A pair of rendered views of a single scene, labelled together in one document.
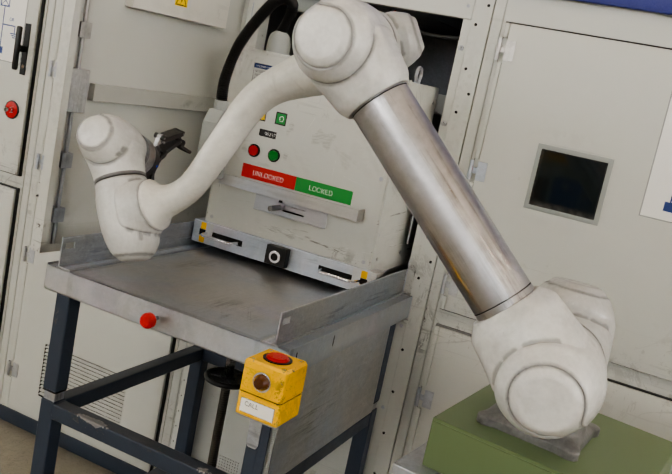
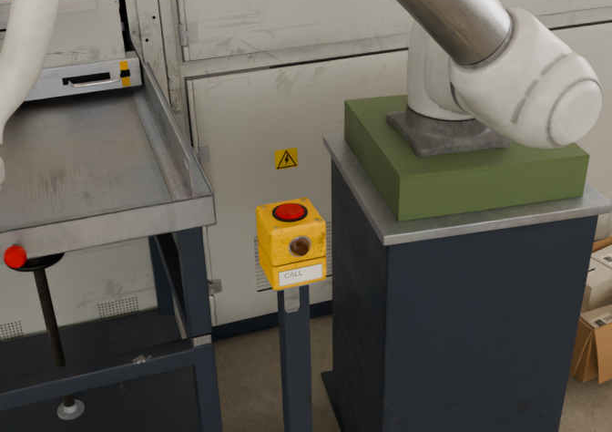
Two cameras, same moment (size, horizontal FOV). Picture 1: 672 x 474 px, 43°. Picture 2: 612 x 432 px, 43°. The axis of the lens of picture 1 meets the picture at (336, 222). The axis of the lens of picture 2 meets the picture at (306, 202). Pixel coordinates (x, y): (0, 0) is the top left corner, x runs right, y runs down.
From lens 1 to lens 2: 90 cm
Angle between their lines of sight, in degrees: 44
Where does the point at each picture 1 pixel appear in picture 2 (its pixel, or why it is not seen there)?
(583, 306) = not seen: hidden behind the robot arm
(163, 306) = (17, 229)
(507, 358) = (532, 92)
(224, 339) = (124, 222)
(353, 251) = (96, 45)
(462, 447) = (434, 187)
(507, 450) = (476, 168)
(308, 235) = not seen: hidden behind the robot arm
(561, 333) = (561, 46)
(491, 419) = (433, 149)
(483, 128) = not seen: outside the picture
